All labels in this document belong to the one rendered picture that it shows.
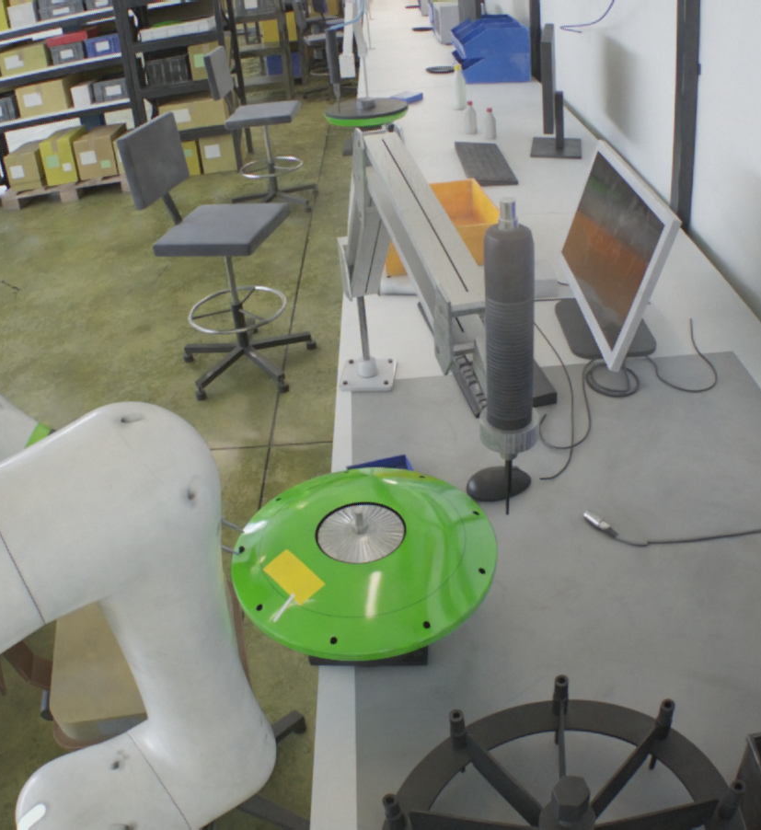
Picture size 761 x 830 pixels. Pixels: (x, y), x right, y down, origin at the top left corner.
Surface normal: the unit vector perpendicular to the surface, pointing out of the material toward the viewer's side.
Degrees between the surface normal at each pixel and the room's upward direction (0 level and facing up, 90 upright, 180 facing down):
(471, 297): 10
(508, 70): 90
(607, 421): 0
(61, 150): 90
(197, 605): 103
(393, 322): 0
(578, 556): 0
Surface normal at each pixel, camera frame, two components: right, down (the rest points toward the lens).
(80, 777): -0.16, -0.87
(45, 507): 0.29, -0.40
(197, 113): -0.06, 0.55
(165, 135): 0.94, -0.01
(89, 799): 0.02, -0.76
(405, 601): 0.05, -0.61
